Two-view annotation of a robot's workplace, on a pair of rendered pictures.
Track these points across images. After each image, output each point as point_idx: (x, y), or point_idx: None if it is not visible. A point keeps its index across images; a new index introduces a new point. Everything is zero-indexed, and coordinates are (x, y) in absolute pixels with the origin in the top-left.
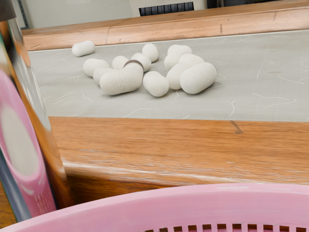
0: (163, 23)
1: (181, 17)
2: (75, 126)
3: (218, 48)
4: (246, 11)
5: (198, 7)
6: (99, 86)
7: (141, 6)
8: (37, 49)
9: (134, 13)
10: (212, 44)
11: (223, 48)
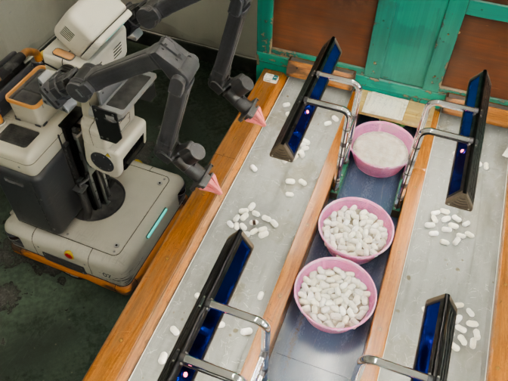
0: (245, 144)
1: (242, 138)
2: (332, 153)
3: (272, 137)
4: (252, 123)
5: (145, 133)
6: (294, 160)
7: (124, 156)
8: (227, 190)
9: (120, 164)
10: (267, 137)
11: (274, 136)
